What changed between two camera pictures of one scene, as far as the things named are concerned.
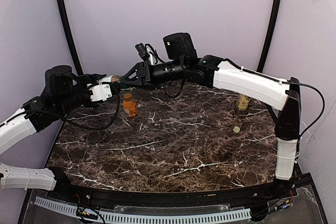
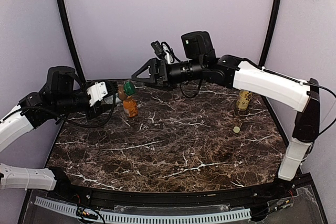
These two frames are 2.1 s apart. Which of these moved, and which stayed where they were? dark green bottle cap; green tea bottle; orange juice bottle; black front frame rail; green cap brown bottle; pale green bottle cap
Moved: dark green bottle cap; green cap brown bottle
Stayed: green tea bottle; orange juice bottle; black front frame rail; pale green bottle cap
